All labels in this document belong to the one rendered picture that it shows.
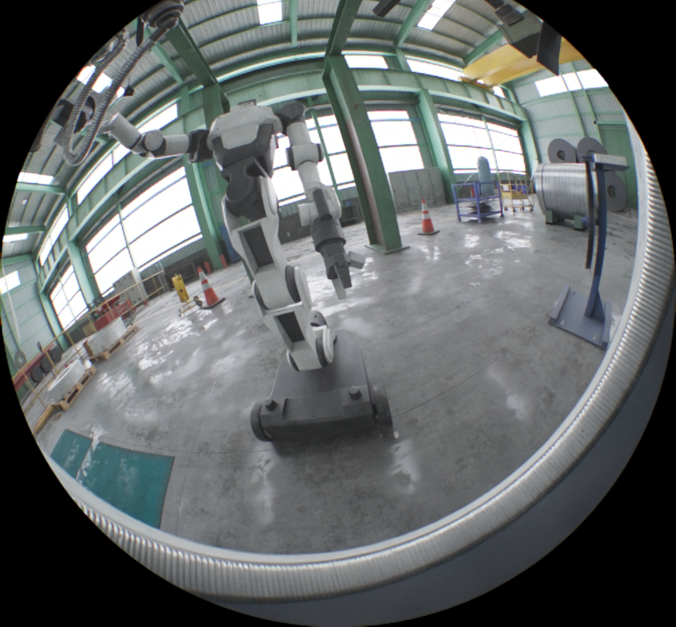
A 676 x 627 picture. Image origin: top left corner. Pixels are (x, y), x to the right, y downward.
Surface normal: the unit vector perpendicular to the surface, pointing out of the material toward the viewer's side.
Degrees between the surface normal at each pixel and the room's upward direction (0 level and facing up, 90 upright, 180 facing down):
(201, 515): 0
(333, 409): 0
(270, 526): 0
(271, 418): 45
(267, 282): 89
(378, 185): 90
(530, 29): 92
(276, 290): 88
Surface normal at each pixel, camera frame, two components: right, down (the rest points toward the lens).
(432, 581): -0.07, -0.93
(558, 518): -0.65, -0.67
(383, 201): 0.18, 0.32
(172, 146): 0.95, 0.33
